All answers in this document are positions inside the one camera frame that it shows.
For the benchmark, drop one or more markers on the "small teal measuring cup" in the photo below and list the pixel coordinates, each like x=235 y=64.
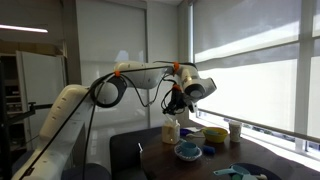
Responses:
x=245 y=177

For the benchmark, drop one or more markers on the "blue jar lid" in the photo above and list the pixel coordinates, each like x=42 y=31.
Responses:
x=184 y=132

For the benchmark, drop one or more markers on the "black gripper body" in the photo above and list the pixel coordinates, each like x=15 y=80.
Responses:
x=177 y=99

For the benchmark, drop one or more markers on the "yellow bowl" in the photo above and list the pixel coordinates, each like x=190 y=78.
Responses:
x=216 y=137

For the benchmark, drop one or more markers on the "ceiling strip light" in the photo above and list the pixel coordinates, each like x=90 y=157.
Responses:
x=23 y=28

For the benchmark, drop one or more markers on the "grey roller blind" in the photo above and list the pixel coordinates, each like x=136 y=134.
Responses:
x=110 y=30

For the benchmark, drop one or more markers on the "blue bowl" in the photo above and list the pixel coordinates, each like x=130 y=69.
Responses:
x=186 y=157

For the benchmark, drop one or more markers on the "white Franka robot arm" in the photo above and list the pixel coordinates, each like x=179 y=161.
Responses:
x=66 y=110

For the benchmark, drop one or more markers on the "dark storage shelf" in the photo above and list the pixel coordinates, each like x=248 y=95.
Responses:
x=10 y=100

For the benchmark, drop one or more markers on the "blue sponge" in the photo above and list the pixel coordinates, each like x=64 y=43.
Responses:
x=209 y=150

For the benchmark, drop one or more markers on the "black mounting rod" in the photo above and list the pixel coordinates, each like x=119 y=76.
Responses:
x=31 y=108

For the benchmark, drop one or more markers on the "open glass jar beige contents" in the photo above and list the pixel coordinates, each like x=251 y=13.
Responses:
x=170 y=133

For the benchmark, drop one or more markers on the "small white scoop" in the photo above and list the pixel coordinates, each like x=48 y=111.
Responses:
x=261 y=176

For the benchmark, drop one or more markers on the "teal utensil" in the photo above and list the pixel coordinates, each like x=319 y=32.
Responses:
x=211 y=132

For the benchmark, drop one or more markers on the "dark upholstered chair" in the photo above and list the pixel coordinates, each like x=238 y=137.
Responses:
x=125 y=153

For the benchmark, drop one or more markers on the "dark round stool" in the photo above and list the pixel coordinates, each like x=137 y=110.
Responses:
x=90 y=171

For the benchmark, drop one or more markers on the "white board panel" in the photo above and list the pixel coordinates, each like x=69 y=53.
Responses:
x=41 y=80

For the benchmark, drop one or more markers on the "wide white roller blind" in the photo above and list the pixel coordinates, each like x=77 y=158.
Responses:
x=246 y=66

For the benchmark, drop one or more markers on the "narrow white roller blind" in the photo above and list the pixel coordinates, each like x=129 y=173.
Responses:
x=316 y=76

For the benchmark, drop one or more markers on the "blue ceramic cup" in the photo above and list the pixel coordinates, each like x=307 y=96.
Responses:
x=188 y=148

